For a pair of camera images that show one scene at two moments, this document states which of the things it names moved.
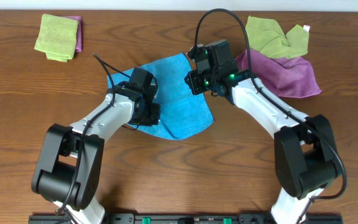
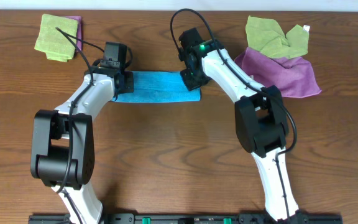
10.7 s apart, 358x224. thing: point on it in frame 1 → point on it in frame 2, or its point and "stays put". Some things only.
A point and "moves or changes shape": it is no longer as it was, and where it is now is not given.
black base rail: [182, 218] stays put
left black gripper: [151, 115] → [128, 83]
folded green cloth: [57, 37] stays put
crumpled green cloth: [267, 36] stays put
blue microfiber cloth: [182, 114] moves or changes shape
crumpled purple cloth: [281, 77] stays put
